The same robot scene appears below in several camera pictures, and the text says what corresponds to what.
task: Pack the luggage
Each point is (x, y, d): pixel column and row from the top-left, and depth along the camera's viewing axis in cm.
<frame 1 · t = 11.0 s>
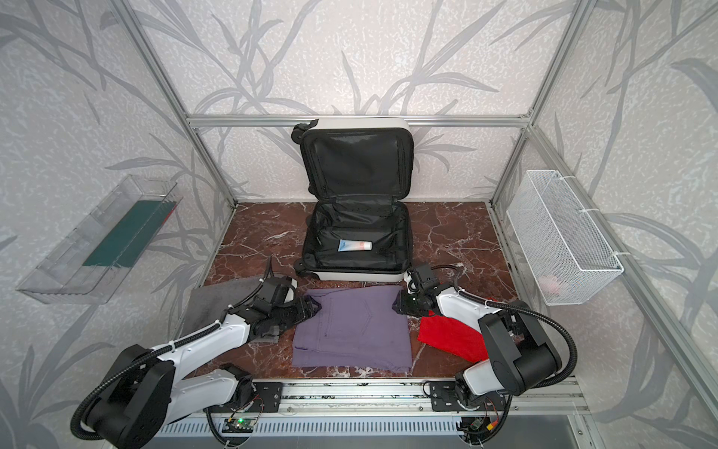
left hand: (318, 302, 87), fingers open
right hand: (396, 298, 91), fingers open
white hard-shell suitcase: (358, 175, 101), point 23 cm above the table
purple folded trousers: (356, 327, 86), point 2 cm above the table
red folded t-shirt: (452, 337, 88), on the table
white blue tube: (351, 245, 106), point 2 cm above the table

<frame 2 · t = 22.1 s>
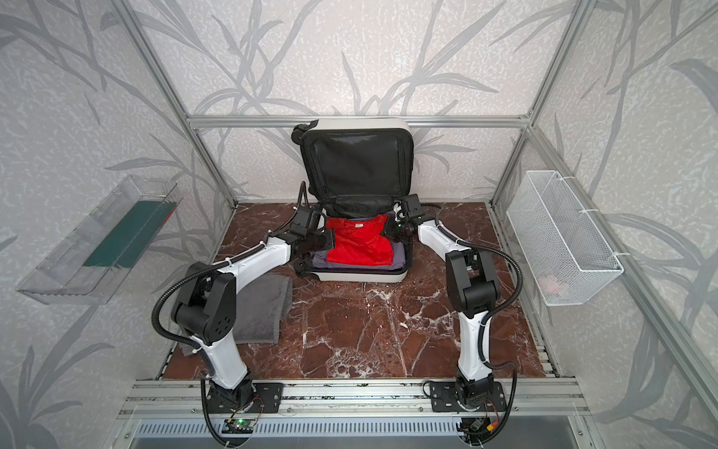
left hand: (338, 229, 94), fingers closed
right hand: (381, 223, 99), fingers closed
red folded t-shirt: (360, 241, 99), point 9 cm above the table
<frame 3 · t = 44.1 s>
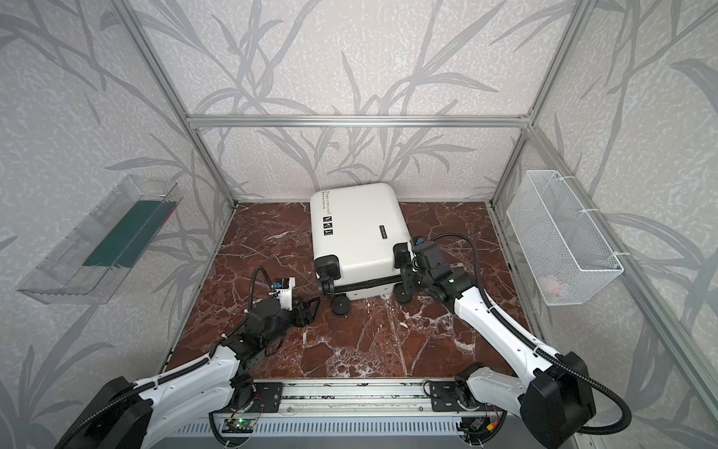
left hand: (315, 291, 85), fingers open
right hand: (408, 265, 83), fingers open
white hard-shell suitcase: (359, 224, 88), point 21 cm above the table
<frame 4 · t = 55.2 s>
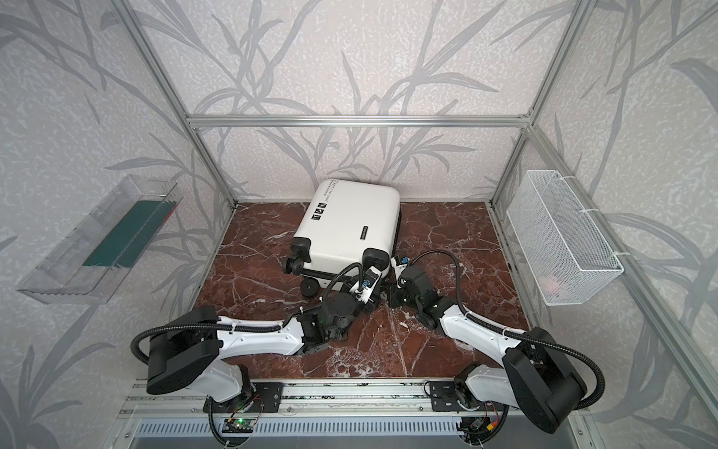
left hand: (379, 269, 78), fingers open
right hand: (387, 276, 87), fingers closed
white hard-shell suitcase: (348, 231, 86), point 21 cm above the table
